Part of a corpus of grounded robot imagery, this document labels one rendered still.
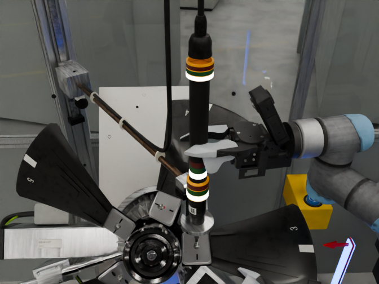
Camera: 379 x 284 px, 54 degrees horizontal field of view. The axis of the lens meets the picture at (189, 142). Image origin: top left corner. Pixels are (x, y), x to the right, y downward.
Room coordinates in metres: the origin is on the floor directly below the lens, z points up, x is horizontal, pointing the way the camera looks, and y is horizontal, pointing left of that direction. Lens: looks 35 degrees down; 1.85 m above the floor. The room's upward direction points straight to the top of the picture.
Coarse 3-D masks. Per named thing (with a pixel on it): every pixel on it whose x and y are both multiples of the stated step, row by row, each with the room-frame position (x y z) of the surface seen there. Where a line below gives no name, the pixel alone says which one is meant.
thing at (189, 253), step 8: (184, 232) 0.58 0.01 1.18; (184, 240) 0.55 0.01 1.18; (192, 240) 0.55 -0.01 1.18; (200, 240) 0.55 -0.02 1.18; (208, 240) 0.55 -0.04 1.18; (184, 248) 0.53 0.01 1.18; (192, 248) 0.53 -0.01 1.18; (200, 248) 0.53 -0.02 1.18; (208, 248) 0.53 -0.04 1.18; (184, 256) 0.51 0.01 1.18; (192, 256) 0.51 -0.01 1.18; (200, 256) 0.51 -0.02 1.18; (208, 256) 0.51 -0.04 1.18; (192, 264) 0.49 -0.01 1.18; (200, 264) 0.49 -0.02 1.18
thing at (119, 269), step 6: (120, 264) 0.49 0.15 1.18; (108, 270) 0.48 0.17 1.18; (114, 270) 0.49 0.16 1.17; (120, 270) 0.49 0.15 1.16; (102, 276) 0.47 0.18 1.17; (108, 276) 0.48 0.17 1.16; (114, 276) 0.49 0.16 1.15; (126, 276) 0.50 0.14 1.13; (108, 282) 0.48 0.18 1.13; (114, 282) 0.49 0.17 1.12; (120, 282) 0.49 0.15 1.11
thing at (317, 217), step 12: (288, 180) 0.89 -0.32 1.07; (300, 180) 0.89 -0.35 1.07; (288, 192) 0.87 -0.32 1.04; (300, 192) 0.83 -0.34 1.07; (288, 204) 0.85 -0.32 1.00; (300, 204) 0.78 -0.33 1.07; (324, 204) 0.78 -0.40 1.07; (312, 216) 0.76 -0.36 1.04; (324, 216) 0.76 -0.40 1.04; (312, 228) 0.76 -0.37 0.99; (324, 228) 0.76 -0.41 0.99
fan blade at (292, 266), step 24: (264, 216) 0.61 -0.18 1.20; (288, 216) 0.60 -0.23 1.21; (216, 240) 0.55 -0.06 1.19; (240, 240) 0.55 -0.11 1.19; (264, 240) 0.55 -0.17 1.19; (288, 240) 0.55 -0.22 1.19; (216, 264) 0.49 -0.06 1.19; (240, 264) 0.49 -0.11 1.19; (264, 264) 0.49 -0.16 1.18; (288, 264) 0.49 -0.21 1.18; (312, 264) 0.49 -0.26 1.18
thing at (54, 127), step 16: (48, 128) 0.65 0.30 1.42; (32, 144) 0.65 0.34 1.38; (48, 144) 0.64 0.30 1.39; (64, 144) 0.63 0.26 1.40; (48, 160) 0.63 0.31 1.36; (64, 160) 0.62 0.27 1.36; (32, 176) 0.63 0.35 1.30; (48, 176) 0.62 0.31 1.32; (64, 176) 0.61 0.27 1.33; (80, 176) 0.60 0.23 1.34; (32, 192) 0.63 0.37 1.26; (48, 192) 0.62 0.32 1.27; (64, 192) 0.61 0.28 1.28; (80, 192) 0.59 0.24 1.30; (96, 192) 0.58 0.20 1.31; (64, 208) 0.61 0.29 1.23; (80, 208) 0.59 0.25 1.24; (96, 208) 0.58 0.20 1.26; (96, 224) 0.59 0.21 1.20
